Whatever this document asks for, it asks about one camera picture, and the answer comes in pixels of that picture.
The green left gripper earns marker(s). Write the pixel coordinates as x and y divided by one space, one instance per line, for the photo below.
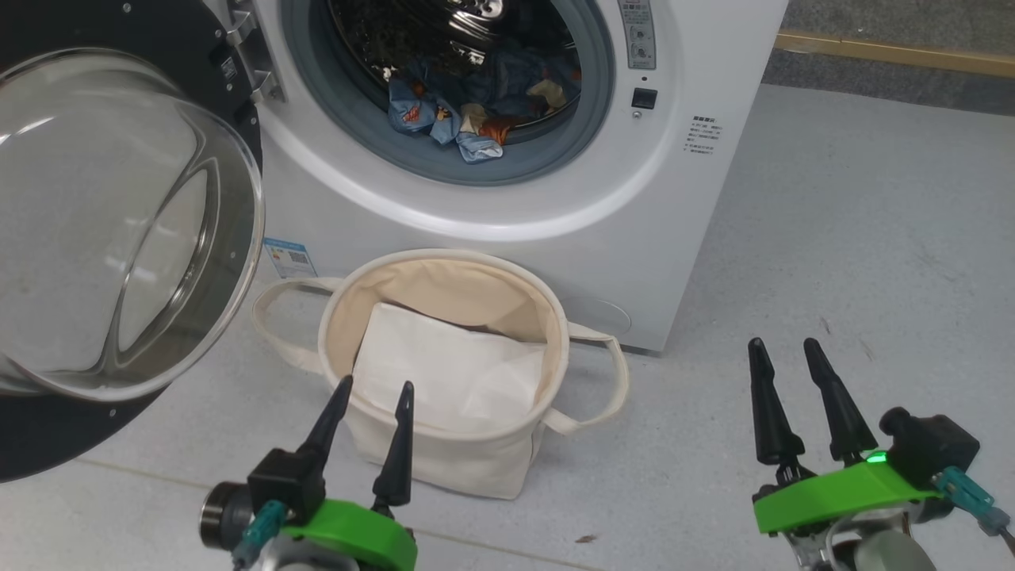
357 535

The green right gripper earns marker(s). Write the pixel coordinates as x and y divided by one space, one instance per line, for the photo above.
833 496

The black round glass washer door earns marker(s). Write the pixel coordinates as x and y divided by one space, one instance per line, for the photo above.
47 444

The blue orange patterned garment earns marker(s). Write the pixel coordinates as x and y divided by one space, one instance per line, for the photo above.
420 111

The cream canvas laundry basket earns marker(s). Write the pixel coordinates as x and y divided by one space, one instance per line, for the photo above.
444 468

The white cloth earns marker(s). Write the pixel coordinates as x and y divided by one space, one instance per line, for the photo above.
444 373

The black door latch socket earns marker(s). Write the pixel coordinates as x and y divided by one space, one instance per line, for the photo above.
644 98

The white front-load washing machine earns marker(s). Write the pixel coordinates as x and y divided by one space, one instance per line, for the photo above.
714 63

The metal washing machine door hinge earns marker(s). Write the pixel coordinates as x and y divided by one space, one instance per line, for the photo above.
254 55

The stainless steel washing machine drum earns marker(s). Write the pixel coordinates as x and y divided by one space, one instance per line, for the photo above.
381 32

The blue energy label sticker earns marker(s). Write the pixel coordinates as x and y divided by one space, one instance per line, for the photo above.
289 258

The round drain filter cover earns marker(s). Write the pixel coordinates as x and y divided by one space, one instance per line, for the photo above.
603 317

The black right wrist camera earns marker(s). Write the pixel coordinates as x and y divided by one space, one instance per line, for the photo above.
928 444

